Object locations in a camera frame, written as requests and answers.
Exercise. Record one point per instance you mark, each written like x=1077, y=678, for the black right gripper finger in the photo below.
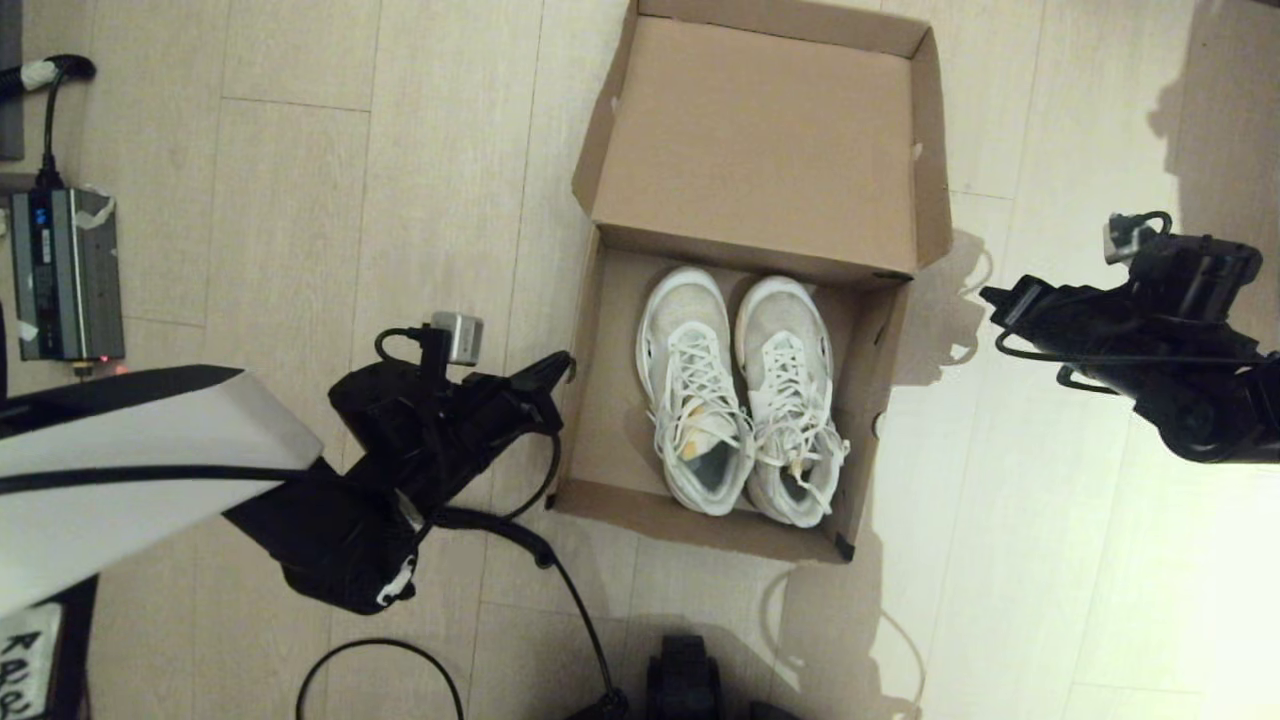
x=1035, y=318
x=1030, y=290

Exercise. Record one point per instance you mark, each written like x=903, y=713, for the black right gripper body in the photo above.
x=1200, y=280

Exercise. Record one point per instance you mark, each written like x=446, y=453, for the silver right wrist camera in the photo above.
x=1128, y=238

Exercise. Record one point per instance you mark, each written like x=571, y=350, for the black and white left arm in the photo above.
x=120, y=530

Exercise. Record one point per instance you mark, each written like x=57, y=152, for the brown cardboard shoe box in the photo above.
x=760, y=120

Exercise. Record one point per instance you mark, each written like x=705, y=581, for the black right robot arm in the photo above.
x=1220, y=420

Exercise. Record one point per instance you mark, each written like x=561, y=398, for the white lace-up sneaker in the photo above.
x=680, y=310
x=790, y=320

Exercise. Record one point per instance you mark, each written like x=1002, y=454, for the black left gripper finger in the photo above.
x=545, y=392
x=545, y=370

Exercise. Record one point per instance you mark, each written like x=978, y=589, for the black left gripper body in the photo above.
x=400, y=420

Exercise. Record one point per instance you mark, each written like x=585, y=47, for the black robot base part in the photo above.
x=683, y=680

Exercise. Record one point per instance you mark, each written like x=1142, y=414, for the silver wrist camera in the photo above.
x=458, y=338
x=1128, y=238

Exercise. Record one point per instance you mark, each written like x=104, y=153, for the grey power supply unit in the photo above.
x=65, y=270

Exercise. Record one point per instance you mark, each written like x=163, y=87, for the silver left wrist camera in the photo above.
x=458, y=338

